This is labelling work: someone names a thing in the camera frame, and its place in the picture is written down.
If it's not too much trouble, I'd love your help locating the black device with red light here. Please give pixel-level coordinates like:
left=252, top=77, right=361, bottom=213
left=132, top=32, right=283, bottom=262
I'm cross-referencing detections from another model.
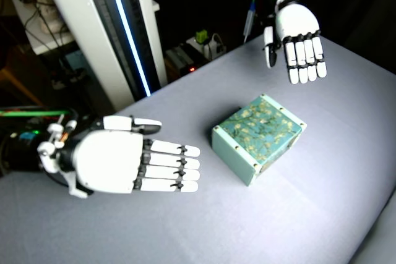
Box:
left=165, top=45, right=199, bottom=77

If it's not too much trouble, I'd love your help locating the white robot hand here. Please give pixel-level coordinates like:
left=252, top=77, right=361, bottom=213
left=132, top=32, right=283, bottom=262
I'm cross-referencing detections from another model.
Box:
left=262, top=2, right=328, bottom=85
left=72, top=115, right=201, bottom=195

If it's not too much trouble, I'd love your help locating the grey table cloth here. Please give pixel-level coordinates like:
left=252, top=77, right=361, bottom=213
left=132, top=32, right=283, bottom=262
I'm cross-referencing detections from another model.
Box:
left=0, top=32, right=396, bottom=264

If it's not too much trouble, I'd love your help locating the white power strip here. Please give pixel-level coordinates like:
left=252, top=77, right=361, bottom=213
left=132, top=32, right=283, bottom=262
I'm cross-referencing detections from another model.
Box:
left=185, top=33, right=228, bottom=61

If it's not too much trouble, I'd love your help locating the white shelf with cables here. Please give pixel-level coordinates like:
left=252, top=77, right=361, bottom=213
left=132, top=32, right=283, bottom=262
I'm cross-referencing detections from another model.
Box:
left=5, top=0, right=75, bottom=56

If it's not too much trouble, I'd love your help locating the white and blue cable connector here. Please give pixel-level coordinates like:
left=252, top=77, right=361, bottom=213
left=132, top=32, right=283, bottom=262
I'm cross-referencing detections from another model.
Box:
left=243, top=3, right=257, bottom=43

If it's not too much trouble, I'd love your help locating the white column with blue light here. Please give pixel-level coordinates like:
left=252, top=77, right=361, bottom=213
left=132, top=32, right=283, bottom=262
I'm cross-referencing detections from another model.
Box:
left=36, top=0, right=168, bottom=103

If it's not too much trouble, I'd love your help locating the teal floral box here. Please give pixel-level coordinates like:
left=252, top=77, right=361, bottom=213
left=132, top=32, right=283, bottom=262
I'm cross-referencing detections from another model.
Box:
left=212, top=93, right=308, bottom=172

